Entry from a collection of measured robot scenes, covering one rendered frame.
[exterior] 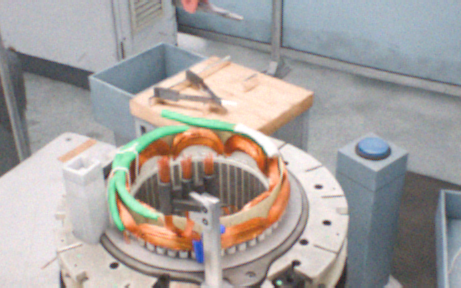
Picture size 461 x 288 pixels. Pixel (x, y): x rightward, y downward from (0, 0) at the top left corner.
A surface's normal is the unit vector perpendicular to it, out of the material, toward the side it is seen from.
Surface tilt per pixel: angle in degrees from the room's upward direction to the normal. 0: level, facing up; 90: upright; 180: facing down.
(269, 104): 0
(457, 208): 90
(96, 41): 90
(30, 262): 0
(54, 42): 90
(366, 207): 90
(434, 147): 0
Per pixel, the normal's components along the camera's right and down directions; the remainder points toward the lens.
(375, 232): 0.65, 0.41
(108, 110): -0.65, 0.44
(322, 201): -0.02, -0.83
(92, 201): 0.86, 0.27
